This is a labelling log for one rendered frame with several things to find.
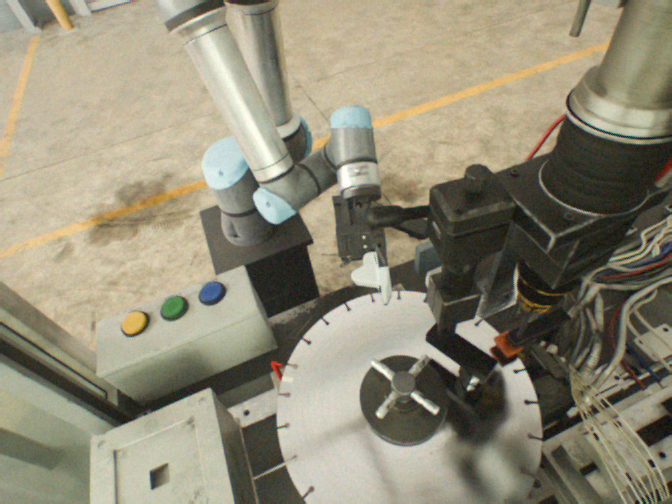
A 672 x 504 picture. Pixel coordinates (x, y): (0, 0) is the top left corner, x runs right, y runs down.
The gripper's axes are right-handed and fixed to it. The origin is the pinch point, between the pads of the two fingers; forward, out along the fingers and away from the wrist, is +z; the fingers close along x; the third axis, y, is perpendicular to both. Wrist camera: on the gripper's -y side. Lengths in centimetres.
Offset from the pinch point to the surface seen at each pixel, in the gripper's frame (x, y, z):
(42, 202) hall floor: -154, 195, -85
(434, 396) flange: 16.1, -3.4, 11.8
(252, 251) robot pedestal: -26.2, 29.9, -16.3
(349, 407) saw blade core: 15.4, 7.5, 12.2
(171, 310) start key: 1.1, 37.6, -3.5
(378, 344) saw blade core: 10.8, 2.6, 5.2
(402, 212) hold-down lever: 33.4, -0.9, -8.5
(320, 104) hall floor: -194, 19, -141
